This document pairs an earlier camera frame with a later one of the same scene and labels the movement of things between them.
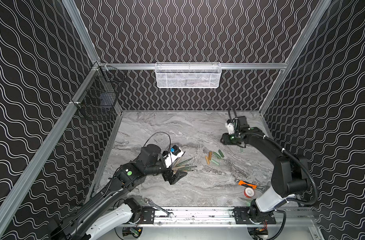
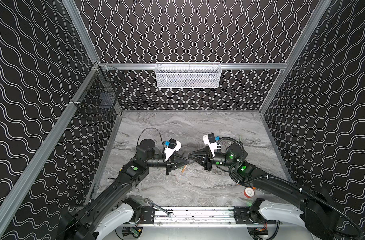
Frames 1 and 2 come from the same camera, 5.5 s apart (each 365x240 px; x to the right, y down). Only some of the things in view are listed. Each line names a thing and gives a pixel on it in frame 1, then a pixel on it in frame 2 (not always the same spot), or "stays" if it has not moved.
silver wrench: x=149 y=200 stays
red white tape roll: x=249 y=192 stays
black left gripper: x=172 y=173 -> x=170 y=163
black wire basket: x=97 y=97 stays
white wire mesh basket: x=188 y=74 stays
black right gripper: x=235 y=129 -> x=208 y=159
